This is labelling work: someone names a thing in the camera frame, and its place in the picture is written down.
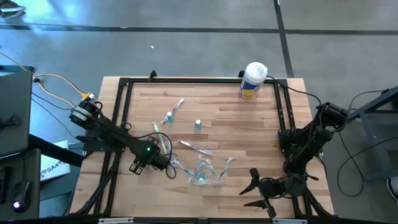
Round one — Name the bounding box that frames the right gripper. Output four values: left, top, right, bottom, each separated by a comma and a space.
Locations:
238, 167, 283, 219

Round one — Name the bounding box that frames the green white toothbrush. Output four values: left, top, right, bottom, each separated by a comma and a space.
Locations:
152, 121, 167, 155

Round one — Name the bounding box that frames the purple white toothbrush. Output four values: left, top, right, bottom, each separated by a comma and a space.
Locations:
177, 139, 213, 156
160, 98, 185, 125
217, 156, 236, 183

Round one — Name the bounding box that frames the clear acrylic organizer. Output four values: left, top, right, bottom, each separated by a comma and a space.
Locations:
185, 155, 226, 188

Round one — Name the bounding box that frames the white label strip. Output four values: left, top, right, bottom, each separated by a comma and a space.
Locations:
98, 217, 134, 224
272, 218, 308, 224

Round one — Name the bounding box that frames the white printed box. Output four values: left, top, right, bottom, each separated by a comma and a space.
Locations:
40, 139, 72, 182

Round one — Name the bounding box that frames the black diagonal bar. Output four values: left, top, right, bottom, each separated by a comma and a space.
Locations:
28, 133, 85, 169

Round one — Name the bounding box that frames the white lidded wipes canister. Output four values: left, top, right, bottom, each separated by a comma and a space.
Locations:
238, 61, 269, 100

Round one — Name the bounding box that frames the dark computer desk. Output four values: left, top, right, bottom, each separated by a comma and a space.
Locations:
0, 148, 42, 220

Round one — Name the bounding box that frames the grey metal stand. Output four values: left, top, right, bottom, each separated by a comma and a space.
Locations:
347, 85, 398, 181

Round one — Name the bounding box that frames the person's shoe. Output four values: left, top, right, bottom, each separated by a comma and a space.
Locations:
0, 0, 27, 19
385, 176, 398, 208

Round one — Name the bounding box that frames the black computer mouse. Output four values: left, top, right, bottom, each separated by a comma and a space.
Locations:
11, 179, 31, 214

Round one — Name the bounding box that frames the black keyboard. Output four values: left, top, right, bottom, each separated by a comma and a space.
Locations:
0, 166, 10, 206

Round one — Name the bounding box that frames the dark grey raised desk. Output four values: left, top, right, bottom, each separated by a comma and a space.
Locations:
0, 64, 34, 157

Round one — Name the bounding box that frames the black cable bundle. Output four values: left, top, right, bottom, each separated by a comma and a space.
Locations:
73, 152, 124, 216
294, 186, 332, 217

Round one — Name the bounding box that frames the black floor cable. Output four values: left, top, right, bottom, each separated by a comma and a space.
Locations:
336, 136, 398, 198

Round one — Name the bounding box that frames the yellow extension cable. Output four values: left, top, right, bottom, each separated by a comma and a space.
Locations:
0, 51, 96, 102
39, 81, 75, 108

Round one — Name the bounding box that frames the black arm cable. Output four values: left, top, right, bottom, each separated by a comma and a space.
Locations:
266, 75, 323, 104

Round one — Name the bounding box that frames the black desk bracket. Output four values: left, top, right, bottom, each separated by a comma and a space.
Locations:
0, 114, 22, 131

